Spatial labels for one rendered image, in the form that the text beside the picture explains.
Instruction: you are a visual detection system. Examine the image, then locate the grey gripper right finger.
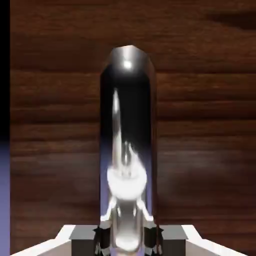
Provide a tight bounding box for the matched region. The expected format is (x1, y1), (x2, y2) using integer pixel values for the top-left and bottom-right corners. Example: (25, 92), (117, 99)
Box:
(143, 224), (243, 256)

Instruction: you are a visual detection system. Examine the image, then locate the dark wood cabinet door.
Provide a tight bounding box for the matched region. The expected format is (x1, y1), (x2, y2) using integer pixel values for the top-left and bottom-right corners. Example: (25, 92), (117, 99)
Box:
(9, 0), (256, 256)

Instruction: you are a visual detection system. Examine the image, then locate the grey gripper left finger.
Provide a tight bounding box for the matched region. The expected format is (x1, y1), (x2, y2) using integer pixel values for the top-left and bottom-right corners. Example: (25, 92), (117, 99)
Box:
(9, 224), (112, 256)

